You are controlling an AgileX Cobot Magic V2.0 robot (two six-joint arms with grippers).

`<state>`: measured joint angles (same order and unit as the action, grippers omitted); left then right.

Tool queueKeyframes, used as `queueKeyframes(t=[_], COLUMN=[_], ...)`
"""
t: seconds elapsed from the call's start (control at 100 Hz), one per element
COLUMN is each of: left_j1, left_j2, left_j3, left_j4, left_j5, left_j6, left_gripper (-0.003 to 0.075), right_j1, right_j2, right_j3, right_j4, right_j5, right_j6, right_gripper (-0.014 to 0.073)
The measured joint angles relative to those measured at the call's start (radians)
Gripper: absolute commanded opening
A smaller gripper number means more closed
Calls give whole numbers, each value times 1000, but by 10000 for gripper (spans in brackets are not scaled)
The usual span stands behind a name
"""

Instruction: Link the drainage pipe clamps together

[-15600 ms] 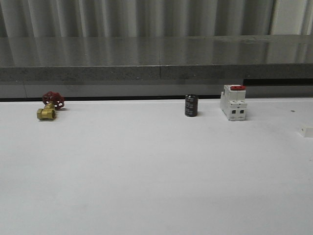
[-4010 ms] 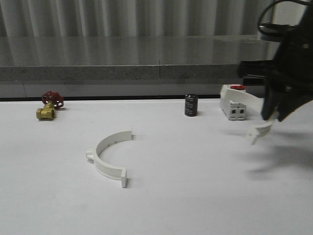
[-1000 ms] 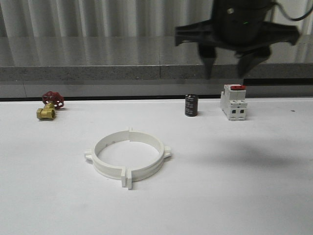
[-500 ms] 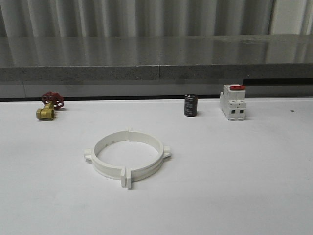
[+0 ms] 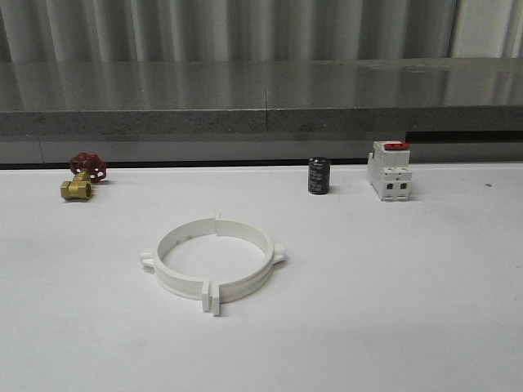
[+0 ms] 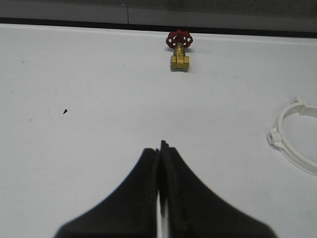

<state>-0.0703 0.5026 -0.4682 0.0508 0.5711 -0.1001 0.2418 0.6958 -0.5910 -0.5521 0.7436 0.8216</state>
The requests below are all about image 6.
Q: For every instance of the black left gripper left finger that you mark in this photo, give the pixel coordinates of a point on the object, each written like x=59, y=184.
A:
x=129, y=212

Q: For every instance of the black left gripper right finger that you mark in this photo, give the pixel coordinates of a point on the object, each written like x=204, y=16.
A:
x=194, y=211

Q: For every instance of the white half pipe clamp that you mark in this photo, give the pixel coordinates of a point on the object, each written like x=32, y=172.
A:
x=277, y=138

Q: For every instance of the brass valve red handwheel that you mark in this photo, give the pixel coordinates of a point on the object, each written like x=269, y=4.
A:
x=179, y=40

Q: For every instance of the grey stone counter ledge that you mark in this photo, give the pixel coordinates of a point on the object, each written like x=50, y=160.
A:
x=120, y=11

